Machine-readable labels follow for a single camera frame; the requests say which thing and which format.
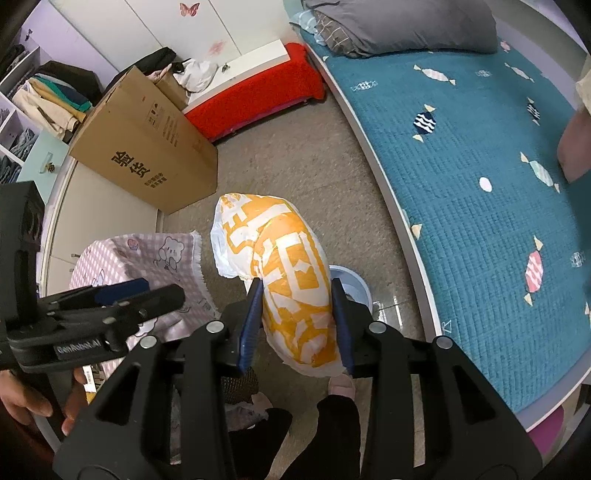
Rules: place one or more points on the teal candy print quilt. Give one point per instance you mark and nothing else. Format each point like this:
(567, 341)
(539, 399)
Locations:
(461, 207)

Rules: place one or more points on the pink checked tablecloth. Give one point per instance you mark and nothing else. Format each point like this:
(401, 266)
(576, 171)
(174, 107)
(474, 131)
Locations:
(152, 258)

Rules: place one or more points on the brown cardboard box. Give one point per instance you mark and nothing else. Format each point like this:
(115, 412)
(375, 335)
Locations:
(138, 152)

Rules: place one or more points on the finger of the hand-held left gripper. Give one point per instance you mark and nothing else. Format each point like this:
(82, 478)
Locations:
(147, 304)
(122, 290)

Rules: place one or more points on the stack of folded clothes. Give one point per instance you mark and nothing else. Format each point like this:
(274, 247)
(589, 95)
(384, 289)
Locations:
(51, 101)

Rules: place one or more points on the white cloth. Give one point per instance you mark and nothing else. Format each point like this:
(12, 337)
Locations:
(196, 74)

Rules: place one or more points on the person's leg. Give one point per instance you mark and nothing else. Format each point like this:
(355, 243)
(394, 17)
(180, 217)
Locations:
(332, 438)
(258, 443)

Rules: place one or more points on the white bed frame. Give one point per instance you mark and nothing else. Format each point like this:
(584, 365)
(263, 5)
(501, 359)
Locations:
(427, 295)

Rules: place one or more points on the open wardrobe shelf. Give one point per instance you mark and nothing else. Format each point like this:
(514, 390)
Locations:
(18, 124)

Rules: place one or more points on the red plush bench cover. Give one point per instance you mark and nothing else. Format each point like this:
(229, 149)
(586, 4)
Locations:
(258, 97)

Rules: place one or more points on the white bench top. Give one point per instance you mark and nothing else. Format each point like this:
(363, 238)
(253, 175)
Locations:
(249, 64)

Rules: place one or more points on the person's right leg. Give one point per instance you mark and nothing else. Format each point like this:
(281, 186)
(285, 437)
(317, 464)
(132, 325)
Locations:
(332, 438)

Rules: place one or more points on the white wardrobe doors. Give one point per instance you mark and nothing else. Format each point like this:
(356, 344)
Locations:
(138, 27)

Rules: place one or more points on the pink butterfly sticker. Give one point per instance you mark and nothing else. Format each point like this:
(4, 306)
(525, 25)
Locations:
(189, 9)

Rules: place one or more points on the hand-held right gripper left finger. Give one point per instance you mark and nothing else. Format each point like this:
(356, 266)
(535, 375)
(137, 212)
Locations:
(247, 323)

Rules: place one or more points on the plaid grey pillow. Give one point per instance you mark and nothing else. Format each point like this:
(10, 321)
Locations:
(337, 34)

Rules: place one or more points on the person's left hand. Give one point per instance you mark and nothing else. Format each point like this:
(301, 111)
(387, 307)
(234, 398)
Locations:
(23, 397)

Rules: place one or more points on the pink pillow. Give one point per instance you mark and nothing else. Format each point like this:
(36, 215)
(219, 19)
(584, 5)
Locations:
(577, 147)

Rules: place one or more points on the grey folded cloth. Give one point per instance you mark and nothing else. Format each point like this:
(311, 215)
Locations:
(406, 27)

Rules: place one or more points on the orange and white plastic bag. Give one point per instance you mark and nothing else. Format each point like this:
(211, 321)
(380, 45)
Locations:
(281, 258)

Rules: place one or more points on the person's left leg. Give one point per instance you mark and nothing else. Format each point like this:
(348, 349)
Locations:
(258, 443)

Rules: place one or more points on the light blue drawer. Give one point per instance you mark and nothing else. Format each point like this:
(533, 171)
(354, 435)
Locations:
(39, 147)

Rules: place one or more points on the grey-blue round bin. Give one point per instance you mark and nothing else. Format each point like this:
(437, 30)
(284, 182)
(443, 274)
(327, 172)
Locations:
(353, 288)

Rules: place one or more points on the black garment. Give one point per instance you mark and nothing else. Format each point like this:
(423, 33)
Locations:
(157, 60)

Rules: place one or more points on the brass drawer knob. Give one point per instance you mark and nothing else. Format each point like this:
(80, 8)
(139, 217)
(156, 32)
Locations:
(51, 168)

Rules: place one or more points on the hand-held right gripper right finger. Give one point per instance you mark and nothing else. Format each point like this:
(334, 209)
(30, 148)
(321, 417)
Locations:
(344, 332)

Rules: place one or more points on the pink slipper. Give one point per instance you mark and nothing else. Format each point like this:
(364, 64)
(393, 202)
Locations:
(342, 386)

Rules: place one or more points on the black mesh basket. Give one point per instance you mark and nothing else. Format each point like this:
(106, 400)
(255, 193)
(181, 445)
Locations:
(240, 387)

